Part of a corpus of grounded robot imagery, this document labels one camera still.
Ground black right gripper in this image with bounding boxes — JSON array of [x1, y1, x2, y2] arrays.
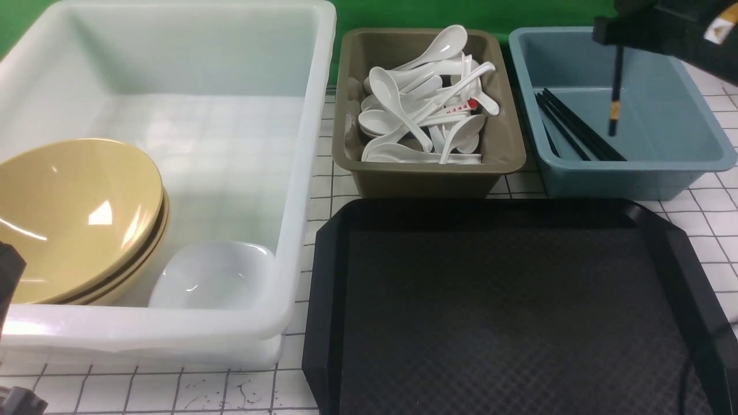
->
[[593, 1, 737, 71]]

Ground black chopstick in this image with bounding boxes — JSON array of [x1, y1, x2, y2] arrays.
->
[[608, 46, 624, 137]]

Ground yellow noodle bowl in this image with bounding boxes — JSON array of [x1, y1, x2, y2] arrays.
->
[[1, 139, 165, 304], [63, 187, 171, 306]]

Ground yellow noodle bowl in tub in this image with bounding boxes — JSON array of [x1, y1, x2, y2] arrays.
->
[[63, 187, 171, 306]]

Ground blue chopstick bin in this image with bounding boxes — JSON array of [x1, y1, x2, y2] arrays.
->
[[509, 27, 736, 201]]

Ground black chopsticks in blue bin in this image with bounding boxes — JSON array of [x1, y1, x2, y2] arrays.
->
[[535, 89, 626, 162]]

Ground olive green spoon bin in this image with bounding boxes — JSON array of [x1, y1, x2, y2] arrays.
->
[[332, 28, 527, 199]]

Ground pile of white soup spoons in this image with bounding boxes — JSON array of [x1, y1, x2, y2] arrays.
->
[[357, 25, 501, 165]]

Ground black serving tray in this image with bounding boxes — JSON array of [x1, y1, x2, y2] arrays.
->
[[302, 199, 736, 414]]

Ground large white plastic tub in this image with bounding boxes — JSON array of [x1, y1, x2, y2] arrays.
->
[[2, 1, 337, 371]]

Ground white side dish in tub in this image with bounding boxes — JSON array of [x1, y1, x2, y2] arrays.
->
[[148, 241, 275, 310]]

